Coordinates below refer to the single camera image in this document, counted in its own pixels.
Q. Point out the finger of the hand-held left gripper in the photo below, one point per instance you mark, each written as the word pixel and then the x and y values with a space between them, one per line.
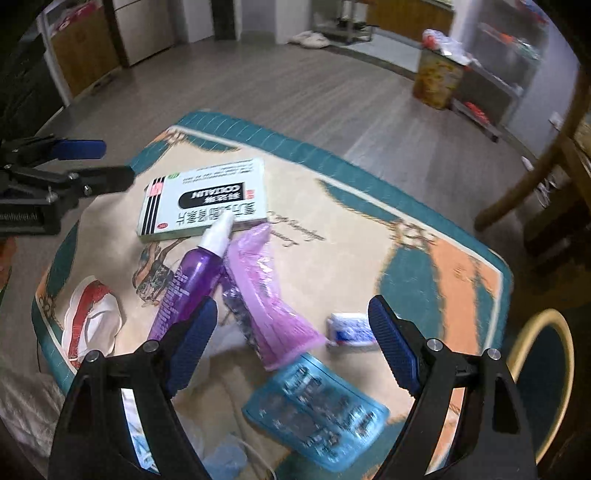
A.
pixel 106 177
pixel 78 148

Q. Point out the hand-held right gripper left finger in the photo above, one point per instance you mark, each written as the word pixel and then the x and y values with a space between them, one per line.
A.
pixel 191 346

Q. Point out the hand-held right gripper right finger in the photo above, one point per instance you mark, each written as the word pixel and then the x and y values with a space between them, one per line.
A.
pixel 392 341

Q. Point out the small white and blue packet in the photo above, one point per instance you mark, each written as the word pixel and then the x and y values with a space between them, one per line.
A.
pixel 351 330

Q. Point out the purple spray bottle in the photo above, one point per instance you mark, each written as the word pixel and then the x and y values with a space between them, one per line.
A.
pixel 194 272

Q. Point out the pink plastic bag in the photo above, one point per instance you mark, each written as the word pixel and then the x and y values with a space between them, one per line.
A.
pixel 272 304

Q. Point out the white and green medicine box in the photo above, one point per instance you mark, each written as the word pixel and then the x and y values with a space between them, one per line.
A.
pixel 203 198

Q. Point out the blue blister packet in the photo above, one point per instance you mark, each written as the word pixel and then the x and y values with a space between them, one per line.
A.
pixel 314 406

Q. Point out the white and red plastic wrapper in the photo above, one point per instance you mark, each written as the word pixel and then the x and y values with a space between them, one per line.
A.
pixel 87 314

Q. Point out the green bin with yellow rim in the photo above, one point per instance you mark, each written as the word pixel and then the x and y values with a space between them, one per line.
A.
pixel 545 369

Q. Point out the yellow patterned trash can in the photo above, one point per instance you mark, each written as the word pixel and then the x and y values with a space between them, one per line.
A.
pixel 434 83

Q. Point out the printed teal and orange mat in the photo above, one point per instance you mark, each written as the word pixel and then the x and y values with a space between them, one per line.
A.
pixel 360 240

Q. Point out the white cabinet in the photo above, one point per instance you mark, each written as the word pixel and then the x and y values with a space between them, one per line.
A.
pixel 138 32

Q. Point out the translucent white plastic bag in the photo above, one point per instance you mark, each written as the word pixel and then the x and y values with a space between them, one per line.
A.
pixel 27 410

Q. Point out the white slipper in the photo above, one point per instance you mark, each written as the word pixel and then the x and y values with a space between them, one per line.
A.
pixel 300 39
pixel 319 40

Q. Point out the wooden chair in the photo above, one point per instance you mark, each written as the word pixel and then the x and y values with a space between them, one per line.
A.
pixel 554 152

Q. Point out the grey metal shelf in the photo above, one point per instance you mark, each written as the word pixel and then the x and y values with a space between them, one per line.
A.
pixel 498 83

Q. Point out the white plastic bags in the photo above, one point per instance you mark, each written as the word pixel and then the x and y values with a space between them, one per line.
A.
pixel 443 44

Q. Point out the wooden kitchen cabinet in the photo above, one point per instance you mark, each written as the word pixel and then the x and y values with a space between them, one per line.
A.
pixel 411 14

